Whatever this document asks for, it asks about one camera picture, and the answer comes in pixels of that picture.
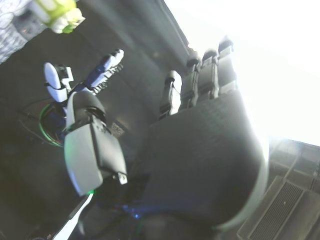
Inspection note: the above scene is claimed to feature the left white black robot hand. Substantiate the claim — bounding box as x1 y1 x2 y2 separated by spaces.
63 36 271 232

